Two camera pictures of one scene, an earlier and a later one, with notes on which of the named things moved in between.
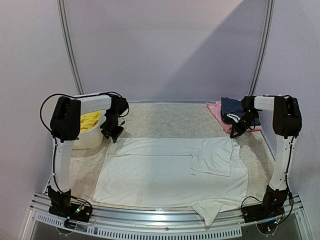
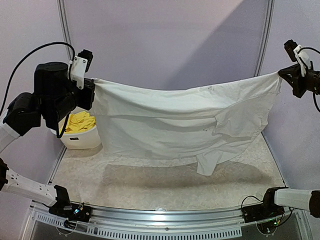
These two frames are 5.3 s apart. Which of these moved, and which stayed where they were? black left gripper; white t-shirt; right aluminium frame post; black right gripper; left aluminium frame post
Moved: black right gripper; black left gripper; white t-shirt
Stayed: left aluminium frame post; right aluminium frame post
